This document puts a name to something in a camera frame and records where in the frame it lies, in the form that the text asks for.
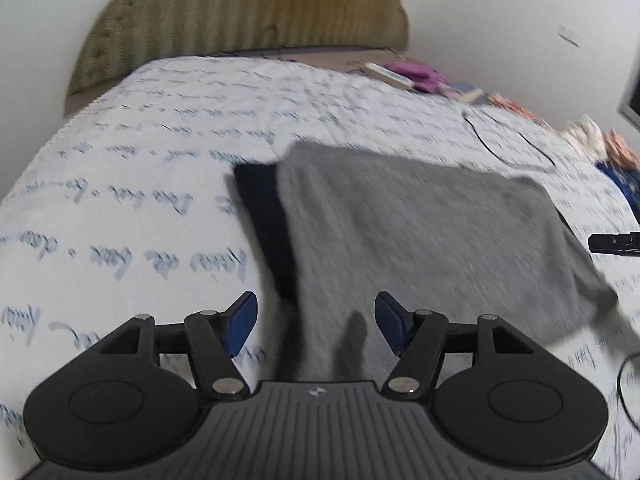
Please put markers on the purple cloth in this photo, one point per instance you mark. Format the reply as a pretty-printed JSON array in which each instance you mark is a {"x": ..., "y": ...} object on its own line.
[{"x": 417, "y": 74}]

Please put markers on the grey sweater with navy sleeves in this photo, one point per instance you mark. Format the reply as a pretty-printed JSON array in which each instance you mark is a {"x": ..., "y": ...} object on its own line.
[{"x": 425, "y": 240}]

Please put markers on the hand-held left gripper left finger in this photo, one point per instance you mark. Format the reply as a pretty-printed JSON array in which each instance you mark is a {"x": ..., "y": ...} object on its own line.
[{"x": 239, "y": 325}]

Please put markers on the white puffy cloth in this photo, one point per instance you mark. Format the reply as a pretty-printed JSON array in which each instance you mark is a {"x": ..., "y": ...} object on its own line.
[{"x": 585, "y": 135}]

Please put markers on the grey monitor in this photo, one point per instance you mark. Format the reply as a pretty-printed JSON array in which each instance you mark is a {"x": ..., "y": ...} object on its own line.
[{"x": 631, "y": 105}]

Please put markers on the pink cloth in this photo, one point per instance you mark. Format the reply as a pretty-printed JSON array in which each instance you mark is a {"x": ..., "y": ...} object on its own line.
[{"x": 622, "y": 147}]

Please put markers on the white power strip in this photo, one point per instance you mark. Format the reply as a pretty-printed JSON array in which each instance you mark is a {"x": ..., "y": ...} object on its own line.
[{"x": 387, "y": 75}]

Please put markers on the white light switch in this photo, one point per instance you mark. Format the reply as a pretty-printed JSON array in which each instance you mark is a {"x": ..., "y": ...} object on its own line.
[{"x": 571, "y": 34}]

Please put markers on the white script-printed blanket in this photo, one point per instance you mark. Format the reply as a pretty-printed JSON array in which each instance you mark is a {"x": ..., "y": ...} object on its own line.
[{"x": 150, "y": 160}]

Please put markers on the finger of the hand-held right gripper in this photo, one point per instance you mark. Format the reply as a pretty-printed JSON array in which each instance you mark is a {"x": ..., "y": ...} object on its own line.
[{"x": 612, "y": 243}]

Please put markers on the blue cloth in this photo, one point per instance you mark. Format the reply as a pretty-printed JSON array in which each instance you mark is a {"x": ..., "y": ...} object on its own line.
[{"x": 622, "y": 180}]

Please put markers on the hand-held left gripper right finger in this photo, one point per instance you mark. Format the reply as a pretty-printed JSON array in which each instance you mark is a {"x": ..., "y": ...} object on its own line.
[{"x": 392, "y": 322}]

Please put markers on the colourful patterned cloth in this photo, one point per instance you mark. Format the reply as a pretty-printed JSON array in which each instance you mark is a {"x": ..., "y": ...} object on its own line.
[{"x": 517, "y": 110}]

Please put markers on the olive padded headboard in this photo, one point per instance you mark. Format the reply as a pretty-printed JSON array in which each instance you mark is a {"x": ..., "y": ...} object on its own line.
[{"x": 240, "y": 15}]

